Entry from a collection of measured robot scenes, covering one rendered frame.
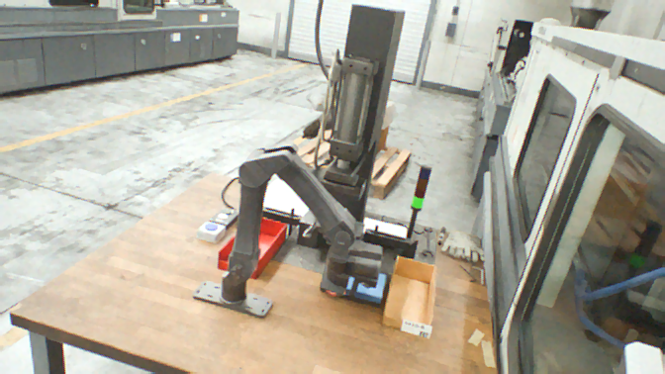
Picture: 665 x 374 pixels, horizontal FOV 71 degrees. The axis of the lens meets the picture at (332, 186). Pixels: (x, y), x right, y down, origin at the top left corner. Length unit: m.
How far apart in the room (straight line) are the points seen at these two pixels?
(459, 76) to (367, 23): 9.22
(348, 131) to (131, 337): 0.77
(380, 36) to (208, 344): 0.93
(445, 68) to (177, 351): 9.82
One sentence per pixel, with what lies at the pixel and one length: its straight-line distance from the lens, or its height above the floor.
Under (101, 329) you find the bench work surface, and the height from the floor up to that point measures 0.90.
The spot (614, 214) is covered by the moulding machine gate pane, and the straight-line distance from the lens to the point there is 0.91.
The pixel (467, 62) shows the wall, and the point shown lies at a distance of 10.54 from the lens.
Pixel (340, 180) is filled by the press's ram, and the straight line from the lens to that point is 1.38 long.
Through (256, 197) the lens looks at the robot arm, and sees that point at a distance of 1.06.
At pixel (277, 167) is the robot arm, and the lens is 1.01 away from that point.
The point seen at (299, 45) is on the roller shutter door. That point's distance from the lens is 11.22.
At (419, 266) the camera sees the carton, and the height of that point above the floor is 0.95.
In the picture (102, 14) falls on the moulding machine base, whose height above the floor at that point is 0.90.
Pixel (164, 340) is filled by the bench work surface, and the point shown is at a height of 0.90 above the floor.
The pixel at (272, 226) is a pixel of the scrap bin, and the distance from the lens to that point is 1.53.
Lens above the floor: 1.68
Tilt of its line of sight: 23 degrees down
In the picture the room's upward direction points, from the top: 10 degrees clockwise
